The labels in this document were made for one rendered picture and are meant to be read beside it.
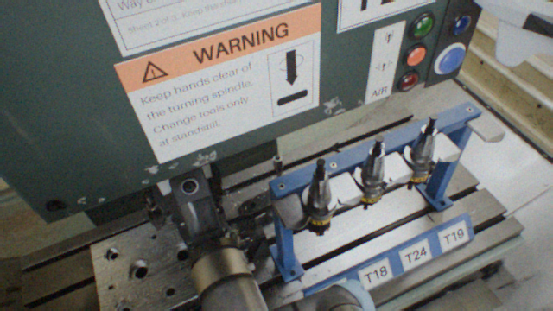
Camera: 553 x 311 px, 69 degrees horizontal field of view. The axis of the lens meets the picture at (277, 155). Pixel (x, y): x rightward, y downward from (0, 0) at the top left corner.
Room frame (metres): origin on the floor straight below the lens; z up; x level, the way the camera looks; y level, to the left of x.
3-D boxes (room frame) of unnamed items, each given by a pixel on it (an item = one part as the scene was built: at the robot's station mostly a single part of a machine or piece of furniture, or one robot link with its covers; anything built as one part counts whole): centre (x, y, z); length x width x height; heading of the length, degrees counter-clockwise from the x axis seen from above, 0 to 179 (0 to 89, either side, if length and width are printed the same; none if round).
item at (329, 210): (0.39, -0.07, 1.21); 0.06 x 0.06 x 0.03
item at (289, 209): (0.38, -0.02, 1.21); 0.07 x 0.05 x 0.01; 20
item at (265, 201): (0.60, -0.01, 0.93); 0.26 x 0.05 x 0.06; 115
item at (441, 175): (0.58, -0.41, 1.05); 0.10 x 0.05 x 0.30; 20
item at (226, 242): (0.30, 0.12, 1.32); 0.12 x 0.08 x 0.09; 20
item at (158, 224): (0.56, 0.32, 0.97); 0.13 x 0.03 x 0.15; 20
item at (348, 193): (0.41, -0.12, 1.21); 0.07 x 0.05 x 0.01; 20
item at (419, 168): (0.47, -0.27, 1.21); 0.06 x 0.06 x 0.03
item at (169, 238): (0.42, 0.29, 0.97); 0.29 x 0.23 x 0.05; 110
